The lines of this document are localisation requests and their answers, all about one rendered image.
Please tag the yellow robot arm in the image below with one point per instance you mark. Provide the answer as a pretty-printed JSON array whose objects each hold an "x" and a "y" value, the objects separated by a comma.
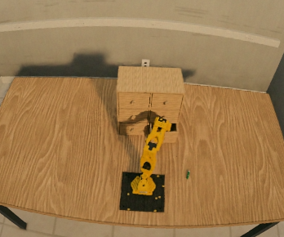
[{"x": 149, "y": 155}]

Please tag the wooden chest of drawers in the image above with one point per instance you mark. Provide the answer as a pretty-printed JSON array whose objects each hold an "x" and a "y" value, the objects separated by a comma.
[{"x": 149, "y": 80}]

